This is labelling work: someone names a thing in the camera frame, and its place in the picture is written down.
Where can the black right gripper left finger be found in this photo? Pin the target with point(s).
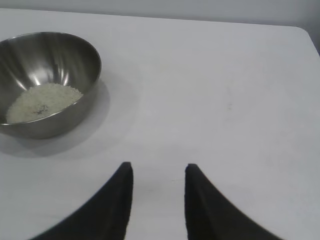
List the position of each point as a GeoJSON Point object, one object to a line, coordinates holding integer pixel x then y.
{"type": "Point", "coordinates": [112, 207]}

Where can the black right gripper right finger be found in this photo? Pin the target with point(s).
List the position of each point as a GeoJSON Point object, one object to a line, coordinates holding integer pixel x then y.
{"type": "Point", "coordinates": [207, 215]}

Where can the white uncooked rice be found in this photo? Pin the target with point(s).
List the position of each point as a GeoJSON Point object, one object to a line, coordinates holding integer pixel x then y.
{"type": "Point", "coordinates": [57, 96]}

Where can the stainless steel mixing bowl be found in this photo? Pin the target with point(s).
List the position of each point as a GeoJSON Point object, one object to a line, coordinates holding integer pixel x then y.
{"type": "Point", "coordinates": [50, 57]}

